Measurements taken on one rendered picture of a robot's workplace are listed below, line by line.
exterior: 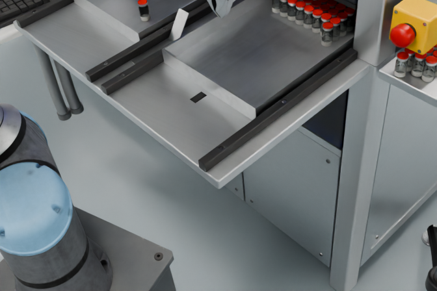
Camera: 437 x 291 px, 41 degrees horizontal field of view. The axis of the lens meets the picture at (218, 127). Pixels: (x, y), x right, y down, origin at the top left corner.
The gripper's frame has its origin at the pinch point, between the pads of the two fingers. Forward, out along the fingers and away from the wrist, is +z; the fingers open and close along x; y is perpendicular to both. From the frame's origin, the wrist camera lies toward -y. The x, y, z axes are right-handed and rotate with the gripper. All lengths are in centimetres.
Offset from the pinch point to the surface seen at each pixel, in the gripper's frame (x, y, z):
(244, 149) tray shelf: -8.8, -4.4, 21.6
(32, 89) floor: 147, 12, 110
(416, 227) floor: -13, 64, 110
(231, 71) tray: 7.8, 8.4, 21.4
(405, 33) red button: -18.9, 24.4, 8.6
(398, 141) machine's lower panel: -12, 43, 54
